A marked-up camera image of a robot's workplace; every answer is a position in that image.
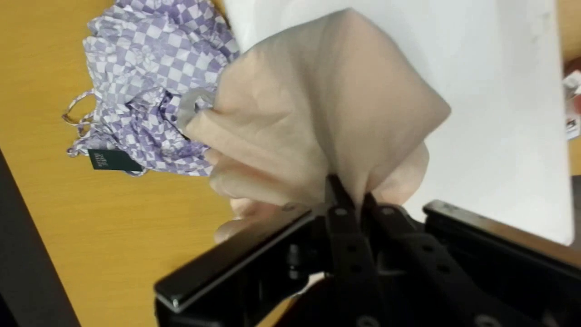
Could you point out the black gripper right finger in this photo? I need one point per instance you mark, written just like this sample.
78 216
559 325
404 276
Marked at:
424 285

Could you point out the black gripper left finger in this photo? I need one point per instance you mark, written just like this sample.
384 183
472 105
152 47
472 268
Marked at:
355 285

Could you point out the peach shirt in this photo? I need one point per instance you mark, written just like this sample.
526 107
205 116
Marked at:
326 98

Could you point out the upside down white bin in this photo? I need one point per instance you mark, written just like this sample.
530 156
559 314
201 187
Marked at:
502 150

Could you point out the black clothing tag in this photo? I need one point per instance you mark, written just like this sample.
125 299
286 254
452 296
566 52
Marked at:
112 161

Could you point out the purple checkered cloth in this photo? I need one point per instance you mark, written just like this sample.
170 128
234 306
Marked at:
152 67

